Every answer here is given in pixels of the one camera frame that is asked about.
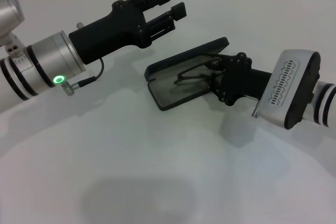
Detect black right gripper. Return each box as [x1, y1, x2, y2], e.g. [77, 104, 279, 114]
[207, 53, 274, 108]

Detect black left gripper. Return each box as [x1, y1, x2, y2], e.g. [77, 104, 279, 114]
[69, 0, 187, 65]

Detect black glasses case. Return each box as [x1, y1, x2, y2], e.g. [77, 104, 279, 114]
[143, 36, 230, 112]

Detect black thin-frame glasses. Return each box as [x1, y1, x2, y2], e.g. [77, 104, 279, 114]
[174, 52, 228, 88]

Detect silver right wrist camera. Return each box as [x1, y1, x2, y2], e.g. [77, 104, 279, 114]
[251, 49, 321, 130]

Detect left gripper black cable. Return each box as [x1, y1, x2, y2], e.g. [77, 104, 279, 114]
[61, 57, 105, 97]

